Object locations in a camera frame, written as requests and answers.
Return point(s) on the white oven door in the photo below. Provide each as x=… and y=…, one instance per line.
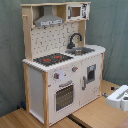
x=63, y=99

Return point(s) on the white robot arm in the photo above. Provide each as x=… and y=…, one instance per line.
x=119, y=98

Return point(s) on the wooden toy kitchen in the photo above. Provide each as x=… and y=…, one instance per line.
x=46, y=40

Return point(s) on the red right stove knob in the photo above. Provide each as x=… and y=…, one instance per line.
x=74, y=69

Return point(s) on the red stove knob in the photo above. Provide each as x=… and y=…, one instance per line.
x=74, y=69
x=56, y=76

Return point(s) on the red left stove knob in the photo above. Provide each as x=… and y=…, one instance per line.
x=56, y=76

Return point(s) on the black toy stovetop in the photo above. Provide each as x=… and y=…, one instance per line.
x=52, y=59

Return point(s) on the grey toy sink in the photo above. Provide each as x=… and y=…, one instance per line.
x=79, y=51

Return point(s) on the black toy faucet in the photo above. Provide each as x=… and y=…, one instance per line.
x=73, y=40

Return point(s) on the grey range hood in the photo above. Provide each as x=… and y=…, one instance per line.
x=48, y=18

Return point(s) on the white toy microwave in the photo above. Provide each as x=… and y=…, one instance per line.
x=78, y=11

